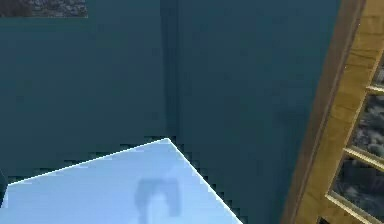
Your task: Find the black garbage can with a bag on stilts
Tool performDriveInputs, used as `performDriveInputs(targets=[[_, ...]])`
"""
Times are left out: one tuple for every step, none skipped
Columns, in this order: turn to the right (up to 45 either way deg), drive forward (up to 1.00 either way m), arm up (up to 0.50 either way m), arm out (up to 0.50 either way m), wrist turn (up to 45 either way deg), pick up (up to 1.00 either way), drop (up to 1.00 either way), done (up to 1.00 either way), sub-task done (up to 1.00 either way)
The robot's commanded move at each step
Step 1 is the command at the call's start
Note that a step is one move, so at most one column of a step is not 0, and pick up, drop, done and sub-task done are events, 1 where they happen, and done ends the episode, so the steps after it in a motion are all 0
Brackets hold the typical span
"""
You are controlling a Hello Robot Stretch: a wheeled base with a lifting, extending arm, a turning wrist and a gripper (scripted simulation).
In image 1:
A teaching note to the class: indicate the dark framed wall picture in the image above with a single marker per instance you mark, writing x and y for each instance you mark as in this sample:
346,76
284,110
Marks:
43,7

